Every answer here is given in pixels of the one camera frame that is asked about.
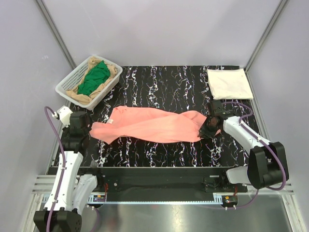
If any salmon pink t shirt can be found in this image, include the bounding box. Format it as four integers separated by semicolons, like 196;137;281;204
90;106;207;144

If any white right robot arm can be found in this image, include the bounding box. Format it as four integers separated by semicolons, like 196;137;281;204
198;100;289;192

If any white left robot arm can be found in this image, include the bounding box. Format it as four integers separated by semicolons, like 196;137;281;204
33;106;104;232

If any folded white t shirt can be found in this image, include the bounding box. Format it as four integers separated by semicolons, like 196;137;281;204
207;69;253;100

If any beige t shirt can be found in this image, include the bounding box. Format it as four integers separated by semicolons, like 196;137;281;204
66;57;118;105

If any white plastic laundry basket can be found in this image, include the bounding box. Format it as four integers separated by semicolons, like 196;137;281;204
55;55;123;111

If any left controller board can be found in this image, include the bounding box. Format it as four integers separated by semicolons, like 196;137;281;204
93;195;106;203

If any controller board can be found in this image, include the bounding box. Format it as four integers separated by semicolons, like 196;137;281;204
223;195;238;204
93;195;106;203

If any green t shirt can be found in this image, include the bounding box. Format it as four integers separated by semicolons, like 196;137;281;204
77;60;111;96

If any right controller board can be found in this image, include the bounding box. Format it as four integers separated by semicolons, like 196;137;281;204
223;195;238;204

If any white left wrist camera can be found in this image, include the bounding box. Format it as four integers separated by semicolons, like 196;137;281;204
52;106;73;128

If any aluminium frame rail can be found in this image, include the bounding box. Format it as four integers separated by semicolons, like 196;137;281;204
31;175;295;206

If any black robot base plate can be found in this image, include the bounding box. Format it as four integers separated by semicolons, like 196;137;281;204
76;166;249;203

